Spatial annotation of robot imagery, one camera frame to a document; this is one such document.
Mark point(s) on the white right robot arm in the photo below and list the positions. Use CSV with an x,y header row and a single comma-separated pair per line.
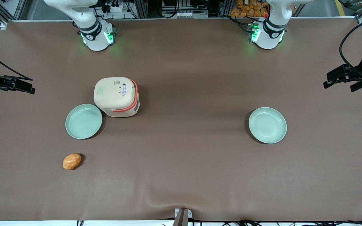
x,y
94,34

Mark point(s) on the brown table cloth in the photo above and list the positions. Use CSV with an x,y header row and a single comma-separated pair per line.
x,y
184,163

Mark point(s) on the beige rice cooker orange trim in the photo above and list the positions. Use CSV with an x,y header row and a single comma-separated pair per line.
x,y
115,94

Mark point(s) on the metal table edge bracket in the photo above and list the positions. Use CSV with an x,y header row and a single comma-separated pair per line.
x,y
182,216

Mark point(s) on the white power strip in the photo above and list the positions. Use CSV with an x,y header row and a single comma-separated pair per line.
x,y
118,7

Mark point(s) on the white terminal block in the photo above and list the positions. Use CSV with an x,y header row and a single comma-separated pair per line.
x,y
190,14

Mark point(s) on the orange items pile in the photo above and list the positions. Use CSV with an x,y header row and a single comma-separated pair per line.
x,y
250,8

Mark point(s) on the orange bread roll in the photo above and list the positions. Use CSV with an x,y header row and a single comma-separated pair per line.
x,y
72,161

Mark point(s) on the pale green round plate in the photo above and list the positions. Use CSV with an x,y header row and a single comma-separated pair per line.
x,y
83,121
267,125

